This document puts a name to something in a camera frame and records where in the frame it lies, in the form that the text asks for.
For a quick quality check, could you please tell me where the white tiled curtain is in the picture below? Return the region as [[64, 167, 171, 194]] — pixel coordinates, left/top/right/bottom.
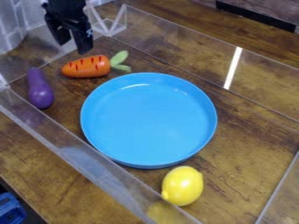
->
[[0, 0, 112, 54]]

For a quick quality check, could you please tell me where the clear acrylic barrier wall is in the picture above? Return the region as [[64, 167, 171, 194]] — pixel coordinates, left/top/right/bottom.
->
[[0, 0, 299, 224]]

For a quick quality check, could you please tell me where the purple toy eggplant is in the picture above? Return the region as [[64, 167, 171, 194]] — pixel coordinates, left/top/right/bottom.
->
[[26, 67, 54, 109]]

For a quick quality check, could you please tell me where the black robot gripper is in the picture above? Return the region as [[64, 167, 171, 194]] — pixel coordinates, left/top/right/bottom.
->
[[41, 0, 93, 54]]

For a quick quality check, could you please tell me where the yellow toy lemon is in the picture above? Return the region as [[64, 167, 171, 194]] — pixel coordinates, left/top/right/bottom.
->
[[161, 166, 203, 207]]

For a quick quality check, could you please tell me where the blue round plate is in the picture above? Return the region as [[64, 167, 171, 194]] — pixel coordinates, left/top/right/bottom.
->
[[80, 73, 217, 169]]

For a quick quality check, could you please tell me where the orange toy carrot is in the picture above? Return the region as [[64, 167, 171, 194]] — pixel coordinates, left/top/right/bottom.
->
[[60, 51, 131, 78]]

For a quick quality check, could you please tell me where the blue plastic object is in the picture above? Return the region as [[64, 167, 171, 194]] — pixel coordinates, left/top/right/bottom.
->
[[0, 192, 26, 224]]

